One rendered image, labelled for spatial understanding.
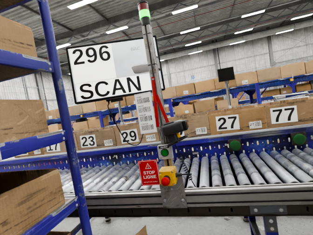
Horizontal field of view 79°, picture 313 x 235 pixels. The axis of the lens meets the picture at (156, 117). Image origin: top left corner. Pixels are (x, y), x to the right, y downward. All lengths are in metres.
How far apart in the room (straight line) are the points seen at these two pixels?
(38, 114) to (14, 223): 0.26
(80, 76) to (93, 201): 0.68
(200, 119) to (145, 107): 0.66
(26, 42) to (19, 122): 0.22
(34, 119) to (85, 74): 0.54
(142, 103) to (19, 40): 0.53
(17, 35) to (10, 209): 0.42
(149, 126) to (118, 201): 0.45
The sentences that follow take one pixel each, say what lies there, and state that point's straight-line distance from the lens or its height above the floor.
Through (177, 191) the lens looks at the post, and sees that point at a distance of 0.99.
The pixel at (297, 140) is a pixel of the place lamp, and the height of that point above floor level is 0.81.
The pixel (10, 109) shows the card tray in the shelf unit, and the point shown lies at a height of 1.22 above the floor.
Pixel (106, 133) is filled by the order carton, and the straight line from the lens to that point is 1.72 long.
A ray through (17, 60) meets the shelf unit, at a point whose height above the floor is 1.33.
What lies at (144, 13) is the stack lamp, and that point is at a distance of 1.00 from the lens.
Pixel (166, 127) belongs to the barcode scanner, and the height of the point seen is 1.07.
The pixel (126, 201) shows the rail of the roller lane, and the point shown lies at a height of 0.70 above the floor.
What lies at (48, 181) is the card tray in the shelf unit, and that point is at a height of 1.02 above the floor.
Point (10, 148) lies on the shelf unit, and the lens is 0.51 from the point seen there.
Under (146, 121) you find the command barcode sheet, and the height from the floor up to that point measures 1.10.
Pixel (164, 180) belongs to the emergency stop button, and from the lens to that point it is 0.86.
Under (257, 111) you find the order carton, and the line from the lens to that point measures 1.52.
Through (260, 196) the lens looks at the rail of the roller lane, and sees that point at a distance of 1.00.
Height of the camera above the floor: 1.16
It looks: 3 degrees down
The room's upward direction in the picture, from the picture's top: 9 degrees counter-clockwise
